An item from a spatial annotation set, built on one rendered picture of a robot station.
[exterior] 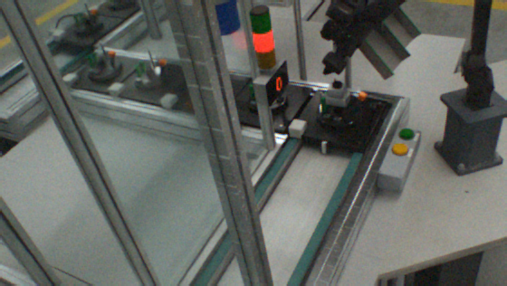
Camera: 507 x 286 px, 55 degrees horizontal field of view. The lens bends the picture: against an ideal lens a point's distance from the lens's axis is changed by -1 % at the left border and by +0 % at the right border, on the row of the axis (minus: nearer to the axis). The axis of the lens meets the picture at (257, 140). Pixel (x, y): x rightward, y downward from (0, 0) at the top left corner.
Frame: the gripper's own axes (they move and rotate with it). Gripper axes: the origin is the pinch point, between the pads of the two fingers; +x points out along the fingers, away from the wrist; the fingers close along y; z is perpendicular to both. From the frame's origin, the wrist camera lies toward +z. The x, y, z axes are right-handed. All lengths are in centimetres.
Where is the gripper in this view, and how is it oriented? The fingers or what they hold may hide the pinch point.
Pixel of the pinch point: (334, 60)
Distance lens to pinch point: 144.2
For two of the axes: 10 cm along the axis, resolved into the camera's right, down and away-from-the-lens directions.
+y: -4.6, 6.3, -6.3
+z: -8.0, -6.0, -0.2
